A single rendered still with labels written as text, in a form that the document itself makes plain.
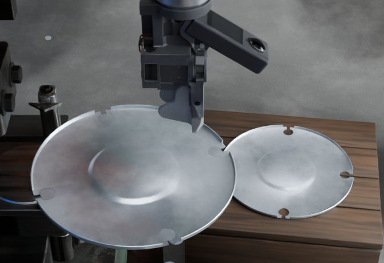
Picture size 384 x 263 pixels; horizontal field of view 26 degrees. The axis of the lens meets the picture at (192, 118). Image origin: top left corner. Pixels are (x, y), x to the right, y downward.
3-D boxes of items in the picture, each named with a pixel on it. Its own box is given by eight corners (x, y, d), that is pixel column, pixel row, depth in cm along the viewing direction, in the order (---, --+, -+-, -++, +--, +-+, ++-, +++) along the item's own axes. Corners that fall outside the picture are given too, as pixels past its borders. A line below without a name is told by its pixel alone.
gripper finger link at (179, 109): (160, 130, 113) (158, 75, 107) (203, 130, 113) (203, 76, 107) (158, 145, 111) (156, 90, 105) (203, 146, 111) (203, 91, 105)
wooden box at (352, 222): (356, 224, 216) (375, 122, 194) (360, 348, 187) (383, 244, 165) (203, 210, 220) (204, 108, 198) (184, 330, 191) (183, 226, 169)
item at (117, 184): (64, 275, 104) (63, 271, 103) (9, 132, 124) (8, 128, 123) (271, 216, 113) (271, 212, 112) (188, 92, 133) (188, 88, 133)
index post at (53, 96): (62, 127, 138) (56, 80, 131) (60, 139, 135) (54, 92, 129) (45, 127, 138) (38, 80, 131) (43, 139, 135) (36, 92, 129)
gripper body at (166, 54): (146, 58, 110) (142, -21, 103) (211, 59, 110) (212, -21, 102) (142, 94, 104) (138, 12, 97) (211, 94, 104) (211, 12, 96)
